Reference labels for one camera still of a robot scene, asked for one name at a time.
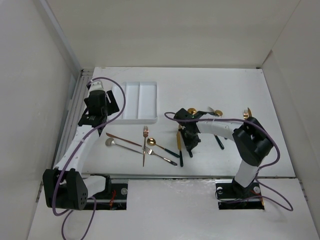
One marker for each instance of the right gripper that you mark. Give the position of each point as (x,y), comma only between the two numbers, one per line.
(190,144)

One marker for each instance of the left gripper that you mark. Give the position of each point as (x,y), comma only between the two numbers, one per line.
(112,107)

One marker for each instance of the gold knife green handle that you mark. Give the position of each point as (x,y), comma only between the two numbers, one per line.
(190,153)
(179,146)
(249,112)

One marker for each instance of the rose gold knife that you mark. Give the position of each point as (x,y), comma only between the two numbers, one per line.
(122,139)

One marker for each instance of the silver spoon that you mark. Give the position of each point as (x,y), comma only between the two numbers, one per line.
(111,142)

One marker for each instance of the gold spoon green handle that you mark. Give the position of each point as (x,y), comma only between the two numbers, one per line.
(152,142)
(192,111)
(218,113)

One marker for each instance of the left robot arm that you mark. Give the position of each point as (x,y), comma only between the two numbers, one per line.
(64,186)

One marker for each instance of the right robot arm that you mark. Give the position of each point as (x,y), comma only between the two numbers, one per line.
(251,140)

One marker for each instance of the white cutlery tray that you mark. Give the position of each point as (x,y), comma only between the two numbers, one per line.
(141,103)

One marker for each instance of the rose gold fork long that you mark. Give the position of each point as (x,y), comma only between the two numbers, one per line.
(145,135)

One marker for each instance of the silver rose fork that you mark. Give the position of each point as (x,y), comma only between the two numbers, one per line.
(152,153)

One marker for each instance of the rose gold fork right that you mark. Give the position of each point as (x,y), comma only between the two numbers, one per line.
(246,114)

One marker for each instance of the gold fork green handle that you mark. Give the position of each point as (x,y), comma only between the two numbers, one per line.
(220,144)

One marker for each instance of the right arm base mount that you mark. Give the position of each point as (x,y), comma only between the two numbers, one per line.
(231,198)

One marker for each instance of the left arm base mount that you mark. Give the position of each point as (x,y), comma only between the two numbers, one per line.
(112,199)

